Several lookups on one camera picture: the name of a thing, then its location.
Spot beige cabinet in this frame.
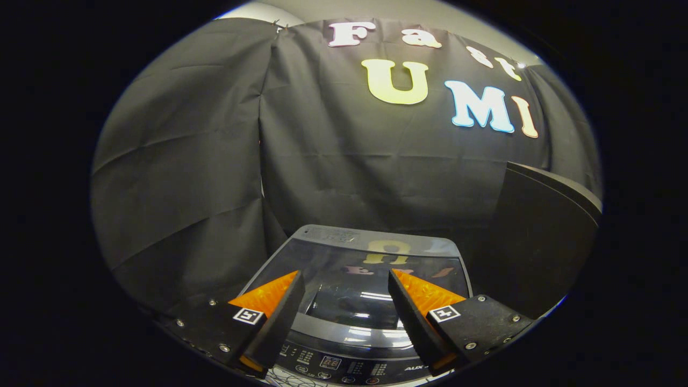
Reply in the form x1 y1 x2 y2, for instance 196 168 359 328
473 161 603 320

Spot thin floor cables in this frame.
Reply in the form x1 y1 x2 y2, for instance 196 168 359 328
266 368 323 387

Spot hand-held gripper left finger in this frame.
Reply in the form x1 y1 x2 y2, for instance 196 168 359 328
164 270 307 379

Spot dark grey washing machine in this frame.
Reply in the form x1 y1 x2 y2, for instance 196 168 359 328
236 225 474 386

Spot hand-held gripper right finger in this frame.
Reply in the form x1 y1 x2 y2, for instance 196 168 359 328
388 269 535 377

